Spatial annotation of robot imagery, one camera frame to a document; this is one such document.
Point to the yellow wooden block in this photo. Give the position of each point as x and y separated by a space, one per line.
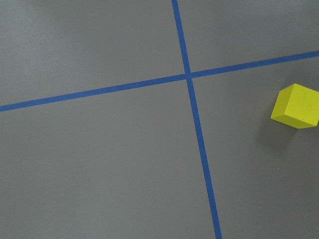
297 106

